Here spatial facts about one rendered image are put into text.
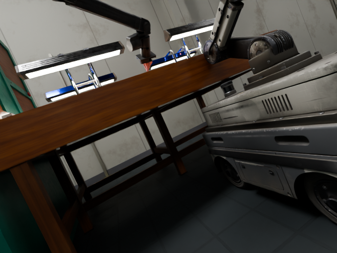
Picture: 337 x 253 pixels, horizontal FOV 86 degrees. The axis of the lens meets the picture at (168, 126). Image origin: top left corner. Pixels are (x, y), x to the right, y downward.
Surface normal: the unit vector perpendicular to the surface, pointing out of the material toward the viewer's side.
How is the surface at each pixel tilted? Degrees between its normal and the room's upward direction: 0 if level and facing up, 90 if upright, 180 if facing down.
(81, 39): 90
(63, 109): 90
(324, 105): 90
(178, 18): 90
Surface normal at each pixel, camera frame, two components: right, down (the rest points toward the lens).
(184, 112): 0.28, -0.07
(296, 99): -0.87, 0.40
